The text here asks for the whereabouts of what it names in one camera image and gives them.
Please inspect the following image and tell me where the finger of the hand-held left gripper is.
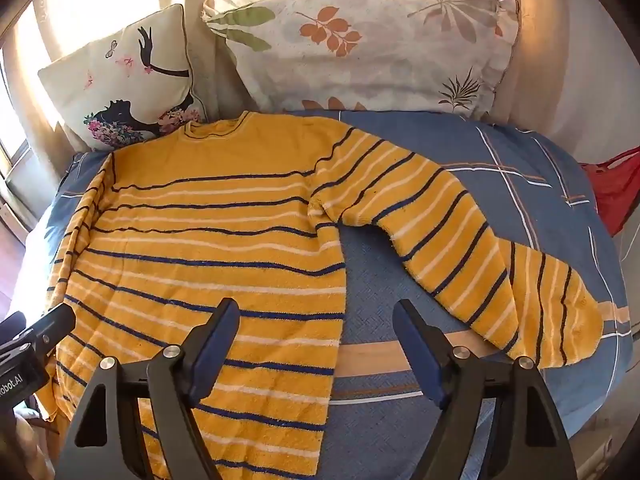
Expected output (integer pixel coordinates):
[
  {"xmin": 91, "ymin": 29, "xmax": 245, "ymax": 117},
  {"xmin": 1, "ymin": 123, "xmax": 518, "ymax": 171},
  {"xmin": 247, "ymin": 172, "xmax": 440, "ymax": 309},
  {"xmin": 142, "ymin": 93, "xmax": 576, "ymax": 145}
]
[{"xmin": 25, "ymin": 303, "xmax": 77, "ymax": 358}]

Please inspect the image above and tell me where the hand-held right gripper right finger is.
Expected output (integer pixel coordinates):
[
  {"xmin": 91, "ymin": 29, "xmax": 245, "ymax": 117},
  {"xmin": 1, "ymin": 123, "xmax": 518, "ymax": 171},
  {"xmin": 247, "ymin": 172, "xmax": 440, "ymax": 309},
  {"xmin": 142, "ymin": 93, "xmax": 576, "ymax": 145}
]
[{"xmin": 392, "ymin": 299, "xmax": 576, "ymax": 480}]

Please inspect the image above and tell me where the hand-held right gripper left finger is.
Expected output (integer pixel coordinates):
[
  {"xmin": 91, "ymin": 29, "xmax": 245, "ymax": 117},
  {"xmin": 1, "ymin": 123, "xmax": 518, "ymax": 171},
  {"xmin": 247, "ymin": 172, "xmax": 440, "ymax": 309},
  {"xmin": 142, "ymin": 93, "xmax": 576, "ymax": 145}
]
[{"xmin": 55, "ymin": 298, "xmax": 242, "ymax": 480}]

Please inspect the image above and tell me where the yellow striped sweater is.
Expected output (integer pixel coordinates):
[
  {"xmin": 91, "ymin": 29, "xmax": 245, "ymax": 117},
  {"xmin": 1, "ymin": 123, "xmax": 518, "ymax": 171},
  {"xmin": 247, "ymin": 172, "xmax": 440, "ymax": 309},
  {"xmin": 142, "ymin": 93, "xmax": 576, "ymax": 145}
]
[{"xmin": 37, "ymin": 111, "xmax": 603, "ymax": 480}]

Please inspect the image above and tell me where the blue plaid bed sheet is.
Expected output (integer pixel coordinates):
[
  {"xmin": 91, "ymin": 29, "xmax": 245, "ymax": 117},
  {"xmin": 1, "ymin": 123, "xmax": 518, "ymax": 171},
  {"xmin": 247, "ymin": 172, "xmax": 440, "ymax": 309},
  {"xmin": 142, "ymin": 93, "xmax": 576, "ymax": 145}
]
[{"xmin": 37, "ymin": 110, "xmax": 635, "ymax": 480}]

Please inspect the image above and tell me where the white cushion with figure print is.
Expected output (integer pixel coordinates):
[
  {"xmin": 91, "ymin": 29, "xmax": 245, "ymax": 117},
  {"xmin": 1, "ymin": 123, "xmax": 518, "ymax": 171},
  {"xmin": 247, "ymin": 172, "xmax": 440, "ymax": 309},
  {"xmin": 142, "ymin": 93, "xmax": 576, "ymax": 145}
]
[{"xmin": 38, "ymin": 4, "xmax": 207, "ymax": 153}]

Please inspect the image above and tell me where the red cloth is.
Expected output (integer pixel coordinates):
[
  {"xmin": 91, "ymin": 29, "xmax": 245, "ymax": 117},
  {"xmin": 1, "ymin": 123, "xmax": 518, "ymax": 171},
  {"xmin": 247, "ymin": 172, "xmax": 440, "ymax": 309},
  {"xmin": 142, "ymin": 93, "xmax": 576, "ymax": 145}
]
[{"xmin": 580, "ymin": 147, "xmax": 640, "ymax": 236}]

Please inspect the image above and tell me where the white leaf print pillow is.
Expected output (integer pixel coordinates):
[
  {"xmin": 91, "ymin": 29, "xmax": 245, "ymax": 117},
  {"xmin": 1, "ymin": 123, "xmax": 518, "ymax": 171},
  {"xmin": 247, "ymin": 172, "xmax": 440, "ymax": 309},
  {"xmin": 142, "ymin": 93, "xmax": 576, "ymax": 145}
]
[{"xmin": 202, "ymin": 0, "xmax": 521, "ymax": 122}]

